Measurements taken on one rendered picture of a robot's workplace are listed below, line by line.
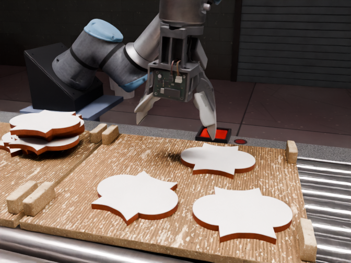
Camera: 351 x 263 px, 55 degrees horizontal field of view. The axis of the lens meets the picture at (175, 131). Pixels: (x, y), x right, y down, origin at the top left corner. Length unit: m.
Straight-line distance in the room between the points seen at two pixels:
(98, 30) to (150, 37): 0.17
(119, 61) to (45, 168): 0.56
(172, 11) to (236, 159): 0.30
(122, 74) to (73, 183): 0.60
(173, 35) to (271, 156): 0.33
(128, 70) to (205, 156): 0.55
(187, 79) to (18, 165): 0.38
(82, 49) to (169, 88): 0.67
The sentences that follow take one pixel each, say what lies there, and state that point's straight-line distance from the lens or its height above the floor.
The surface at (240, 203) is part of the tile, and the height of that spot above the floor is 0.95.
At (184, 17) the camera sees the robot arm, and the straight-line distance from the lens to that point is 0.54.
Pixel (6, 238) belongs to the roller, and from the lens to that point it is 0.57.
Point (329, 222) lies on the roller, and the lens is 0.58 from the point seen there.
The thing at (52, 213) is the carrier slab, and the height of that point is 0.94.
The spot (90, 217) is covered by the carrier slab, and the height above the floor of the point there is 0.94.
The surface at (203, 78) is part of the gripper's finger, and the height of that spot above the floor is 1.11.
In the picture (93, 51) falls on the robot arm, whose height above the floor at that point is 1.07.
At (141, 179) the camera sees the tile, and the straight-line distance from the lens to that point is 0.59.
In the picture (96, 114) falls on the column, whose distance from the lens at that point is 1.18.
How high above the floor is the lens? 1.24
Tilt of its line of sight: 22 degrees down
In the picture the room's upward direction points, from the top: straight up
